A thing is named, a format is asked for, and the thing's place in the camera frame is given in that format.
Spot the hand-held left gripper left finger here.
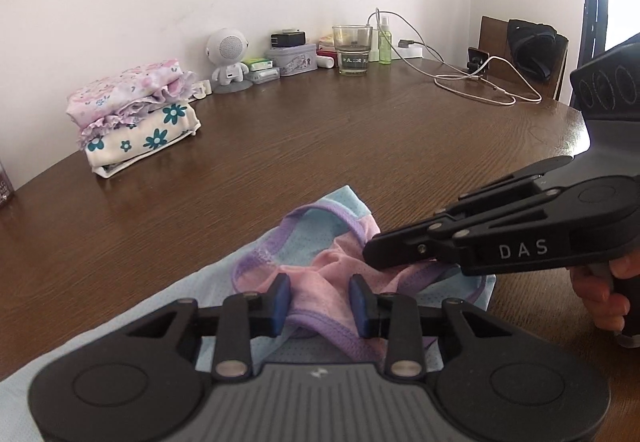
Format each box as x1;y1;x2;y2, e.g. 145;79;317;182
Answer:
125;272;292;380

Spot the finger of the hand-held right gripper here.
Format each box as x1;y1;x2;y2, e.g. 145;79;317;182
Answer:
362;189;566;271
457;156;588;210

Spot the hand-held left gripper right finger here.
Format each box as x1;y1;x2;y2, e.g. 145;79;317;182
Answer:
349;273;506;379

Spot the pink and blue mesh garment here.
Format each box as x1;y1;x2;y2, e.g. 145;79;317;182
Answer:
0;185;497;385

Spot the person's right hand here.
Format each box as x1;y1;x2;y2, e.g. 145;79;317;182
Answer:
570;254;640;333

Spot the black phone holder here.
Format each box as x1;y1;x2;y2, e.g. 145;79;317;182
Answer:
466;46;491;80

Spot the black bag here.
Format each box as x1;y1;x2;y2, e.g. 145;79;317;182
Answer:
506;19;560;82

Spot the wooden chair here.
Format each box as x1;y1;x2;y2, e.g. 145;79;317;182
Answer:
477;15;570;102

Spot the white power strip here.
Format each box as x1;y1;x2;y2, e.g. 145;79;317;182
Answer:
370;25;423;60

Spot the green spray bottle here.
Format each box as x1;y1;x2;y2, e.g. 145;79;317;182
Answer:
377;14;393;64

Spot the glass cup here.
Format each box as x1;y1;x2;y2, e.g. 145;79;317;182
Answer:
332;24;373;75

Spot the white teal-flower folded cloth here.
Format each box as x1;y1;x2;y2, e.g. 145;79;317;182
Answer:
85;101;202;179

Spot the lavender tin box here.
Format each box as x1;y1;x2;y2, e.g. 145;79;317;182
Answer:
265;43;318;77

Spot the clear plastic box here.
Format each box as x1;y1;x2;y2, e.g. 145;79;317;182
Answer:
245;68;281;85

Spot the purple ruffled folded cloth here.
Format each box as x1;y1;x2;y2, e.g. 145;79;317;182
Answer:
77;72;193;148

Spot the black charger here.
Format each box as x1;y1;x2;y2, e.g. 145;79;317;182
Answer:
270;29;307;49

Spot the white robot speaker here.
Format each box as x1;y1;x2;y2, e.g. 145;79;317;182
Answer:
206;28;253;94

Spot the pink floral folded cloth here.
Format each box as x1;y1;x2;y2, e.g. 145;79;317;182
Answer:
66;58;196;128

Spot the brown tea bottle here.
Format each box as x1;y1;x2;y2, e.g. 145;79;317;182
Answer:
0;159;13;205

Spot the white cable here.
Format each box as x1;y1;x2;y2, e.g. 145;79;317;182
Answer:
367;8;543;109

